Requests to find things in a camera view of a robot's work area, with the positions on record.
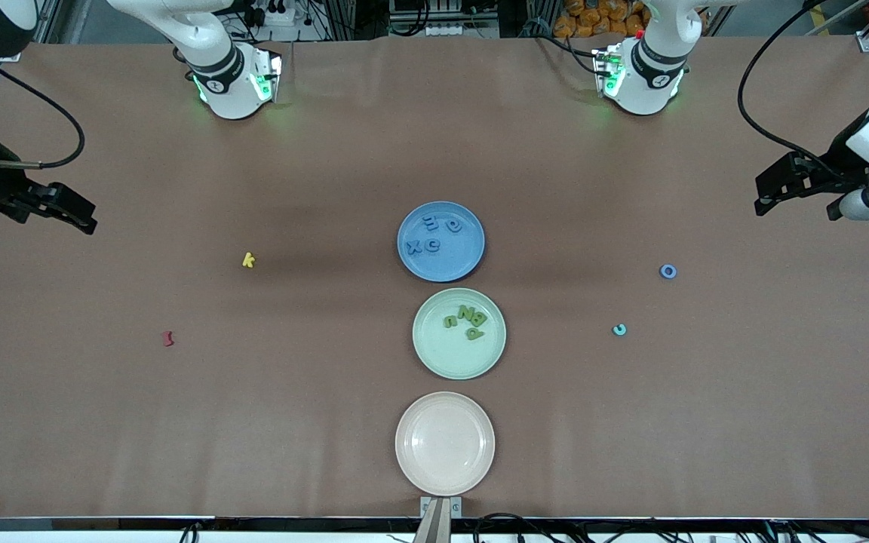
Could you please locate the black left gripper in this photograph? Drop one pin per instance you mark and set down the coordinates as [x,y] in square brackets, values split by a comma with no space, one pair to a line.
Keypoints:
[840,167]

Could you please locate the blue foam letter g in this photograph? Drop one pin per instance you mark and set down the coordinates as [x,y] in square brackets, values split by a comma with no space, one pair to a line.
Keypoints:
[459,226]

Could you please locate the green foam letter B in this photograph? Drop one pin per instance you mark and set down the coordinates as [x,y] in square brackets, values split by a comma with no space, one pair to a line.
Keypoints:
[477,317]

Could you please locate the green foam letter N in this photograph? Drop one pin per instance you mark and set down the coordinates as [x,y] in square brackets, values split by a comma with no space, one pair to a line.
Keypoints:
[467,311]

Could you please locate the green foam letter q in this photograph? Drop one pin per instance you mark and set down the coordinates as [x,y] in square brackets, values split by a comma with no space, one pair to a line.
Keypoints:
[474,334]

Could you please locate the blue foam letter E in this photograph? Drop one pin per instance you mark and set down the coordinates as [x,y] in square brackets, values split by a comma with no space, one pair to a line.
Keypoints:
[431,223]

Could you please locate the blue foam letter X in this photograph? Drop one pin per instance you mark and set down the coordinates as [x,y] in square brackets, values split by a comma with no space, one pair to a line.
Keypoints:
[414,246]

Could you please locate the blue foam letter C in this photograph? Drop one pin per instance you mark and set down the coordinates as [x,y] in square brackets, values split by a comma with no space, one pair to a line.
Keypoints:
[427,244]

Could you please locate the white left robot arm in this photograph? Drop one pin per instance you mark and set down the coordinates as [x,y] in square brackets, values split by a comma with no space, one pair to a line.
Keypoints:
[646,90]

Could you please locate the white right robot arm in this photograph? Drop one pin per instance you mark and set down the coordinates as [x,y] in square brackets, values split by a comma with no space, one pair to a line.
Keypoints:
[231,90]

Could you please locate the blue foam letter O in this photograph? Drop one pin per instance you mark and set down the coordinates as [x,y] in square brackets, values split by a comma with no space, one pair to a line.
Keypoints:
[661,271]

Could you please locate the red foam letter I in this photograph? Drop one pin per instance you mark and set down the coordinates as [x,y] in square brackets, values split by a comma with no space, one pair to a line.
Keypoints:
[168,341]

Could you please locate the yellow foam letter k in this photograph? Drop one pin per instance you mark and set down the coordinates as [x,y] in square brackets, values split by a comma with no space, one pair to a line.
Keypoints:
[248,261]

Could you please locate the brown table cover sheet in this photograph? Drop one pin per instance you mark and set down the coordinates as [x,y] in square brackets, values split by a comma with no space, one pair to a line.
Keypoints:
[102,452]

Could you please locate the orange packaged goods pile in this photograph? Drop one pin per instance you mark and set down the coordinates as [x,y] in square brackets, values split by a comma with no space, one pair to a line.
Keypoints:
[593,19]

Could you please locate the power strip with black plugs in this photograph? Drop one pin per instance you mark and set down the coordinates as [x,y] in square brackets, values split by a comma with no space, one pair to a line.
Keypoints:
[276,19]

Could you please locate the blue round plate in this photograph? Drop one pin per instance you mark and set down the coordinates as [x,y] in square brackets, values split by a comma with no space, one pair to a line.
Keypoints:
[457,264]

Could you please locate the green round plate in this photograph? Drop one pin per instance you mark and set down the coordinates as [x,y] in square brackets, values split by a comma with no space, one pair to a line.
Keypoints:
[459,358]

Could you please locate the white power strip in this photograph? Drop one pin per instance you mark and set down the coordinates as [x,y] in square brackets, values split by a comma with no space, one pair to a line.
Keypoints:
[449,30]

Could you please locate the pink round plate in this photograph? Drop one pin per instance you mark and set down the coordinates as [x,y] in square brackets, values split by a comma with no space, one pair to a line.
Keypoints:
[444,443]

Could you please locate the metal table edge rail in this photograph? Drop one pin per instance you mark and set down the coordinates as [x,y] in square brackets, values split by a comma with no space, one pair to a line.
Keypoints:
[291,537]

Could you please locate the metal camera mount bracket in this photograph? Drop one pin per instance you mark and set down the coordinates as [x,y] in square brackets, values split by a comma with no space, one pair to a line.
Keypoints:
[440,520]

